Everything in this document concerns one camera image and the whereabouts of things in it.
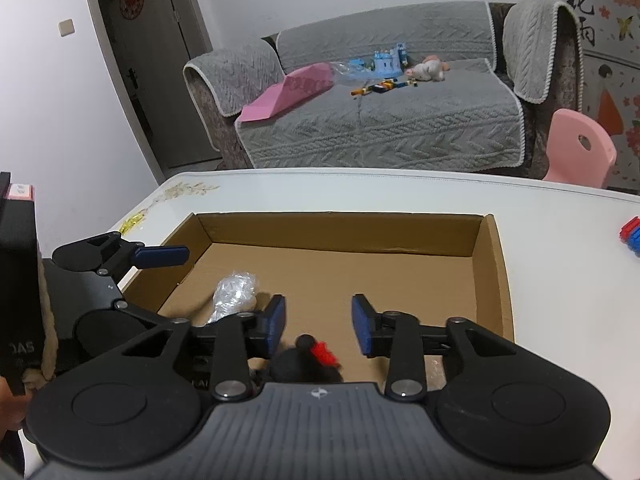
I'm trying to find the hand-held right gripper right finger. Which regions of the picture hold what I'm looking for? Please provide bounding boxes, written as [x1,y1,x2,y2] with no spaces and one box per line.
[351,294,518,402]

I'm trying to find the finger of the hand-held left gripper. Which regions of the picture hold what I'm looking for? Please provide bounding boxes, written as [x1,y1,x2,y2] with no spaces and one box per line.
[74,300,193,361]
[52,231,191,281]

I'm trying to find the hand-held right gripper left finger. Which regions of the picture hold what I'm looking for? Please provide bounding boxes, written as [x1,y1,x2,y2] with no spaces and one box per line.
[117,295,287,402]

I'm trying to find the brown cardboard box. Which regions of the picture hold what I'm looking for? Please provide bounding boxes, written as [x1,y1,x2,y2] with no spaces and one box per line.
[120,211,516,391]

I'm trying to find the white desktop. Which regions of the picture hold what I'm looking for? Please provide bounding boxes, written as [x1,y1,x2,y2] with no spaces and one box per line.
[107,170,640,480]

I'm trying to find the person's left hand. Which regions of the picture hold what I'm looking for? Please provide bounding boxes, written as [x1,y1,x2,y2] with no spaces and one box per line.
[0,376,31,433]

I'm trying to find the yellow table sticker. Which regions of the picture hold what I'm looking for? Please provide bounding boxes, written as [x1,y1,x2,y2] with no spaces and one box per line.
[120,212,147,235]

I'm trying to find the black plush with red bow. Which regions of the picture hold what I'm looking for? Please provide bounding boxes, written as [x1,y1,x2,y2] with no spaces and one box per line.
[269,334,346,385]

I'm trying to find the clear plastic bag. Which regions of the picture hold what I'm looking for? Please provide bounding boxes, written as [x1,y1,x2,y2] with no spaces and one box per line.
[206,271,258,326]

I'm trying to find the grey sofa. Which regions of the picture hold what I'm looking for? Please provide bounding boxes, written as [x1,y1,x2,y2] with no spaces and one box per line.
[182,0,586,181]

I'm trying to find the grey door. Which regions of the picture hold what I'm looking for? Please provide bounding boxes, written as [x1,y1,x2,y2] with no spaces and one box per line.
[82,0,223,171]

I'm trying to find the grey quilted armrest cover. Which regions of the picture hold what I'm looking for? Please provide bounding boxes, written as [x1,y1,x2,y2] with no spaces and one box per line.
[502,0,571,105]
[183,39,286,118]

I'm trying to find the grey quilted sofa cover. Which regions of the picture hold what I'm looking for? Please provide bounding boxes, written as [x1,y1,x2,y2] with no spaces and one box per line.
[235,1,526,170]

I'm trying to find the pink plastic chair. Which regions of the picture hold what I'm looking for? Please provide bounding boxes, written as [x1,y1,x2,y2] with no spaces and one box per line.
[542,108,617,190]

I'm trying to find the white pink plush toy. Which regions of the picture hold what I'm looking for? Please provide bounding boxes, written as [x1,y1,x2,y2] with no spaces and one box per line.
[405,55,447,83]

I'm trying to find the blue toy castle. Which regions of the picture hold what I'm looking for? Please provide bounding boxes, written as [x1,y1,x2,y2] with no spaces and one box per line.
[374,42,408,73]

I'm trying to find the red blue orange toy blocks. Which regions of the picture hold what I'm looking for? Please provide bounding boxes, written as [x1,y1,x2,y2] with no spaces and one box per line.
[619,216,640,259]

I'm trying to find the fridge with flower decals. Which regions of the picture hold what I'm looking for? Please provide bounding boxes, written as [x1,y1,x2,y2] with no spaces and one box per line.
[525,0,640,196]

